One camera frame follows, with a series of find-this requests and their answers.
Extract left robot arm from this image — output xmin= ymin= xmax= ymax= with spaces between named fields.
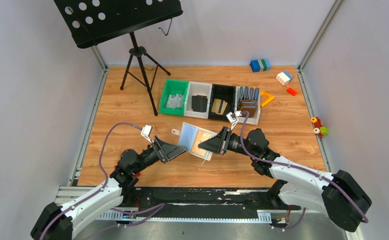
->
xmin=30 ymin=136 xmax=187 ymax=240

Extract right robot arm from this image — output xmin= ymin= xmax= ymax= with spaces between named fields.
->
xmin=198 ymin=127 xmax=372 ymax=232

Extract gold cards in black bin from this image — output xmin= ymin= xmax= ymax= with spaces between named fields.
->
xmin=211 ymin=98 xmax=228 ymax=115

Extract black card in white bin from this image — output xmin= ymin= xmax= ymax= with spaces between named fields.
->
xmin=191 ymin=95 xmax=209 ymax=113

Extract silver cards in green bin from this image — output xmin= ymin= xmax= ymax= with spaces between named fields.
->
xmin=165 ymin=94 xmax=185 ymax=109

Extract brown leather wallets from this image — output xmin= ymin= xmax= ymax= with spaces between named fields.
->
xmin=237 ymin=99 xmax=258 ymax=118

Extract white bin with wallets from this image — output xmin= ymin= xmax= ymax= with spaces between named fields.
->
xmin=234 ymin=86 xmax=261 ymax=125

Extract black plastic bin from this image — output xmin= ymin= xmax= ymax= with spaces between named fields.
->
xmin=208 ymin=84 xmax=236 ymax=121

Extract white plastic bin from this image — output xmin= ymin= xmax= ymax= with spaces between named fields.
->
xmin=183 ymin=81 xmax=212 ymax=119

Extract yellow plastic angle piece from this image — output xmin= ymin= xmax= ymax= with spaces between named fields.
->
xmin=259 ymin=90 xmax=275 ymax=108

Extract green plastic bin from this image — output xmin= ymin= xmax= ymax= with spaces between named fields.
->
xmin=159 ymin=79 xmax=189 ymax=116

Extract red toy brick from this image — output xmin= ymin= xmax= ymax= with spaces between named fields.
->
xmin=286 ymin=87 xmax=298 ymax=96

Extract blue green block stack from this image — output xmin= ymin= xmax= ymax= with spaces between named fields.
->
xmin=249 ymin=58 xmax=272 ymax=73

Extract white blue toy block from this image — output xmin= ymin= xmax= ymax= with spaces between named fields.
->
xmin=276 ymin=71 xmax=294 ymax=86

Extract red green toy car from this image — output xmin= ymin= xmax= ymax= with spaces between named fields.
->
xmin=310 ymin=116 xmax=329 ymax=139

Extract black music stand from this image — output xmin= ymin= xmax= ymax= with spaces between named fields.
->
xmin=54 ymin=0 xmax=184 ymax=116

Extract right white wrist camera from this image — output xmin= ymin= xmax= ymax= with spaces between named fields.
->
xmin=226 ymin=110 xmax=242 ymax=131

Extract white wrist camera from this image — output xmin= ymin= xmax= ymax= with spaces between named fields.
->
xmin=226 ymin=110 xmax=242 ymax=131
xmin=140 ymin=124 xmax=153 ymax=144

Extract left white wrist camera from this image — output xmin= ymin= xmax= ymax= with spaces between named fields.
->
xmin=140 ymin=124 xmax=153 ymax=144

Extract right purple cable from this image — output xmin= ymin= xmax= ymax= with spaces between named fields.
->
xmin=239 ymin=111 xmax=370 ymax=232

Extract purple cable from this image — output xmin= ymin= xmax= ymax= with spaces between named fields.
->
xmin=239 ymin=111 xmax=370 ymax=232
xmin=38 ymin=122 xmax=167 ymax=240

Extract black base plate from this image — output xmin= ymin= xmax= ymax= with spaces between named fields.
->
xmin=120 ymin=186 xmax=301 ymax=220

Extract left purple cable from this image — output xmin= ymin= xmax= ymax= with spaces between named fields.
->
xmin=38 ymin=122 xmax=167 ymax=240

